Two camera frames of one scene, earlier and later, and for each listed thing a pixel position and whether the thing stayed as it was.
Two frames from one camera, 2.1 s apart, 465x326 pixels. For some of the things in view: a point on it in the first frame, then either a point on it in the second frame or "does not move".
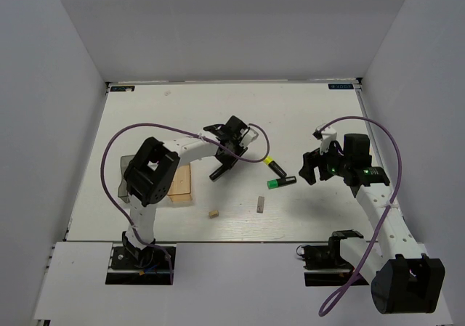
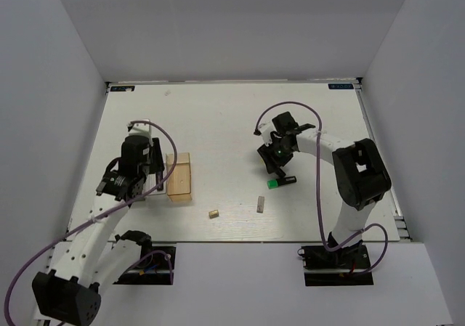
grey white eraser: [260, 205] does not move
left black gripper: [229, 163] to [155, 152]
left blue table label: [123, 88] does not move
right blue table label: [341, 86] does not move
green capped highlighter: [281, 181] does not move
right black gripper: [312, 160] to [267, 154]
